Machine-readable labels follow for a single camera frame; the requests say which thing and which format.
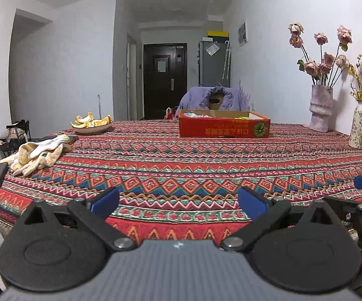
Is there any white knit glove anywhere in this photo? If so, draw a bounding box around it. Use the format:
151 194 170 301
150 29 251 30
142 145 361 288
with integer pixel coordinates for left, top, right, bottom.
30 134 72 159

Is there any grey refrigerator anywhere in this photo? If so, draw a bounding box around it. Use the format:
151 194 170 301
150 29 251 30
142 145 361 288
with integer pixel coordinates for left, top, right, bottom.
199 40 231 88

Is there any dark entrance door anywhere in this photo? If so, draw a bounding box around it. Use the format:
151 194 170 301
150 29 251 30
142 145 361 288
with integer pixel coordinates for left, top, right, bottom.
143 43 188 120

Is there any plate of fruit peels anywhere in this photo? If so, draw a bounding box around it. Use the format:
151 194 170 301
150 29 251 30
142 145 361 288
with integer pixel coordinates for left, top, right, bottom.
71 112 112 129

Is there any cream knit glove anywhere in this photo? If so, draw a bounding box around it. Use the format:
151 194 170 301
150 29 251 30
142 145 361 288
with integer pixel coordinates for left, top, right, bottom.
0 142 64 176

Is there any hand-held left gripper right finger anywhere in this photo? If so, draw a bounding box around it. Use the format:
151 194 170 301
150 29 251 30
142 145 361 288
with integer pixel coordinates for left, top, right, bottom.
220 186 340 253

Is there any white wall panel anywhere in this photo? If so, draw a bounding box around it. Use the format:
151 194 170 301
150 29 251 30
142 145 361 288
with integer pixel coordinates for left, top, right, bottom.
238 22 249 47

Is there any floral patterned slim vase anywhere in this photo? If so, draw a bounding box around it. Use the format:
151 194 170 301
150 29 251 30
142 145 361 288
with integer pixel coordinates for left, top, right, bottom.
348 102 362 150

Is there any red cardboard box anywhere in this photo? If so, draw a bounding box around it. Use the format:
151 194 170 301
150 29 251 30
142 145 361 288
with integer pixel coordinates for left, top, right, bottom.
178 110 271 138

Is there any shallow plate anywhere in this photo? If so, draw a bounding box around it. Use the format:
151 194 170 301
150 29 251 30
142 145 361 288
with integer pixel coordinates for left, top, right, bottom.
71 122 113 134

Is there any black folding chair with bag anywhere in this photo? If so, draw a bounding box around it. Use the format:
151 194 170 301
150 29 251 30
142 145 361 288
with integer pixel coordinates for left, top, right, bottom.
6 119 31 152

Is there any dried pink rose bouquet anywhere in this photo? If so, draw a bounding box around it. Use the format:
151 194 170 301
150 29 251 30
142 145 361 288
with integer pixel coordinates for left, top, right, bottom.
288 23 353 86

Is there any pink textured vase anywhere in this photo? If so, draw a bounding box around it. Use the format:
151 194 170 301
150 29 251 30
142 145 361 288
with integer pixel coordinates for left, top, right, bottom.
309 85 334 133

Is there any purple puffer jacket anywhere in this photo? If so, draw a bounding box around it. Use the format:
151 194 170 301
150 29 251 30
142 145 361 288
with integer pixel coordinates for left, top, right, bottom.
180 87 250 112

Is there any white folded umbrella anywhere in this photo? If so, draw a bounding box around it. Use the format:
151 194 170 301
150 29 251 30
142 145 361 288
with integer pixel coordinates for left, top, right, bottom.
222 41 232 79

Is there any brown wooden chair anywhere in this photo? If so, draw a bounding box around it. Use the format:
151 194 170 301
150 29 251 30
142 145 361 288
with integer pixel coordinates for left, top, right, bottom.
208 92 224 110

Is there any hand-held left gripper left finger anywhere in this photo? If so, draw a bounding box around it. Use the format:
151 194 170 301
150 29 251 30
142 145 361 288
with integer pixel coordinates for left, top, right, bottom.
19 187 136 252

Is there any white interior glass door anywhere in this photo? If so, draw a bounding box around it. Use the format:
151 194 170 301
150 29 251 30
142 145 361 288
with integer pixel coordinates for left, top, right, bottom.
127 36 139 121

